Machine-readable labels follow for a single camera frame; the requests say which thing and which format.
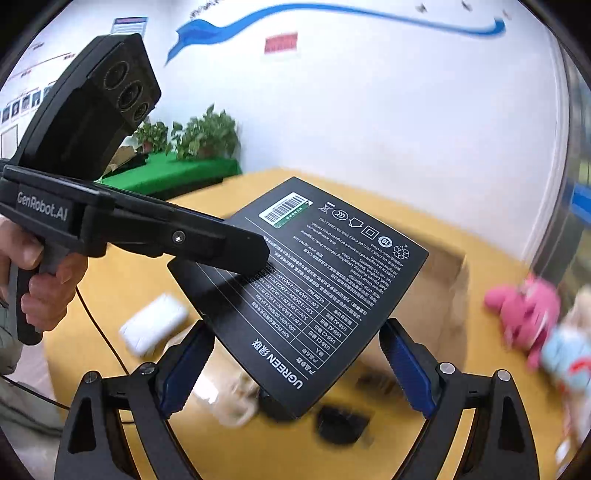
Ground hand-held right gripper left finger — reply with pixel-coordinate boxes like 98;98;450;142
54;318;215;480

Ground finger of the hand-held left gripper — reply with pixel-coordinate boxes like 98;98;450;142
108;196;271;274

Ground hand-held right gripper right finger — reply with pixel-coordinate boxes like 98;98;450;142
379;318;541;480

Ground cardboard box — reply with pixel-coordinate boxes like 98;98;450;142
406;249;471;384

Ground black printed box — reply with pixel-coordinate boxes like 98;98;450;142
167;176;429;420

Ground person's left hand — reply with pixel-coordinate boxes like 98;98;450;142
0;217;89;333

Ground white plastic device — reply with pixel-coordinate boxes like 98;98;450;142
119;293;190;357

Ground small cardboard carton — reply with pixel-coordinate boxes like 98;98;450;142
104;145;139;179

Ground beige phone case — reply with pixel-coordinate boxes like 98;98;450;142
203;369;259;428

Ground green cloth covered table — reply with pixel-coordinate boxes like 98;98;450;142
99;152;243;201

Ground small potted green plant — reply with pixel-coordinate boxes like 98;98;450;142
134;121;169;154

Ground black sunglasses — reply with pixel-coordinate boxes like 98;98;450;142
316;402;374;448

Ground large potted green plant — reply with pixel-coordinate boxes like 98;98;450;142
172;105;241;161

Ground pink plush toy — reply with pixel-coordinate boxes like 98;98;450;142
484;273;561;370

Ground blue plush toy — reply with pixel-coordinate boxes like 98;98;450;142
538;318;591;416

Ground person's grey trousers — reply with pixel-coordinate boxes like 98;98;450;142
0;318;65;437

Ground beige plush toy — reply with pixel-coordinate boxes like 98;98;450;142
561;286;591;333

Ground glass partition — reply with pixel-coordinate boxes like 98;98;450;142
526;46;591;296

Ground black cable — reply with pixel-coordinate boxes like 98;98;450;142
0;285;134;409

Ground blue wall notice poster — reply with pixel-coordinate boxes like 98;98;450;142
111;16;149;36

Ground red wall sign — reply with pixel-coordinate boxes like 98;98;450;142
264;33;298;58

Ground blue ribbon wall decal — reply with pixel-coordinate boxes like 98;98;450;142
165;6;506;65

